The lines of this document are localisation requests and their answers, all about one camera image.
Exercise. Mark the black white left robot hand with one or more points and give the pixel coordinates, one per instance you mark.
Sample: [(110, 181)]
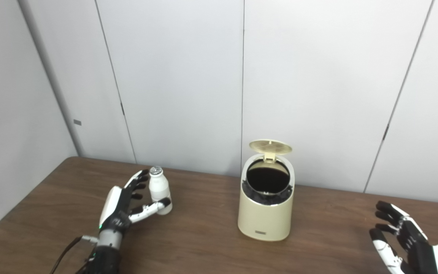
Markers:
[(118, 209)]

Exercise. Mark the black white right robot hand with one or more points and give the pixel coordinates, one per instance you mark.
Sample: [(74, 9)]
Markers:
[(416, 251)]

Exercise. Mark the small white plastic bottle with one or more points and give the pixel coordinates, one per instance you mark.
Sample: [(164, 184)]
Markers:
[(159, 188)]

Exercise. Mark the cream-colored bin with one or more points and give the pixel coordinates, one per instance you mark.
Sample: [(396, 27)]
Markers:
[(264, 219)]

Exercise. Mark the round cream bin lid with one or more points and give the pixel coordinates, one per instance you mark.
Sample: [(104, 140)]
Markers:
[(270, 146)]

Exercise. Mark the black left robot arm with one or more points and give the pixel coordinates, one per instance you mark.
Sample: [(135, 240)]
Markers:
[(108, 258)]

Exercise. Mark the black bin liner bag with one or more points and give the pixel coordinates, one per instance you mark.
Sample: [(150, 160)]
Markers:
[(266, 179)]

